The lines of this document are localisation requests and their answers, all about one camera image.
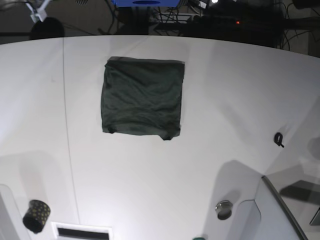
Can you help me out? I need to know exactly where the dark green t-shirt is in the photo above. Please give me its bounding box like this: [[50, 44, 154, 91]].
[[100, 56, 185, 141]]

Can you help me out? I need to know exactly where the blue bin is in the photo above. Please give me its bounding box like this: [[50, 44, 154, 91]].
[[111, 0, 180, 7]]

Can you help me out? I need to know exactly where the white power strip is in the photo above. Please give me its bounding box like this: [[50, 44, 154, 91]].
[[149, 13, 242, 26]]

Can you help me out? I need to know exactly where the black patterned cup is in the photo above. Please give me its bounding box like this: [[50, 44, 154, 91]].
[[22, 199, 51, 234]]

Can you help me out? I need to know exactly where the round metal table grommet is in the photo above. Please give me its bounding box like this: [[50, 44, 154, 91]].
[[215, 200, 233, 221]]

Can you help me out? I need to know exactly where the small black clip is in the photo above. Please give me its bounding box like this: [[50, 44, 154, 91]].
[[273, 132, 285, 148]]

